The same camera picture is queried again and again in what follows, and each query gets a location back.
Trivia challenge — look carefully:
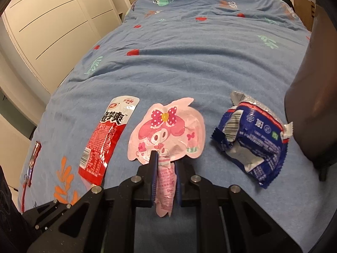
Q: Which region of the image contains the blue patterned bedspread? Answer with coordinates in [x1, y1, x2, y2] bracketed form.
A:
[18, 0, 336, 252]

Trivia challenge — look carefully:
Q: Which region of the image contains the white wardrobe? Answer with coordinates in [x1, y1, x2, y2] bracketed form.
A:
[3, 0, 121, 94]

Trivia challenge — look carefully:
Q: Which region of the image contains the pink cartoon character packet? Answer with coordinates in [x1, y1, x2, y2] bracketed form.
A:
[127, 97, 206, 217]

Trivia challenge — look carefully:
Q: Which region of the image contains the dark brown cylinder container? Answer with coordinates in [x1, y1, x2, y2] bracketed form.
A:
[285, 6, 336, 182]

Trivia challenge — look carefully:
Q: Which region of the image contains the small red candy bar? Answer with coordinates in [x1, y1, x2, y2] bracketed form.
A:
[21, 141, 42, 213]

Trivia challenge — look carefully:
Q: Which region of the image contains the blue white crumpled packet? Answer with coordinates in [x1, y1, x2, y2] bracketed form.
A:
[211, 91, 293, 189]

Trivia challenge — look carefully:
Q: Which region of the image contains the red white long packet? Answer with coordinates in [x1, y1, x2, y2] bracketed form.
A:
[78, 95, 139, 186]

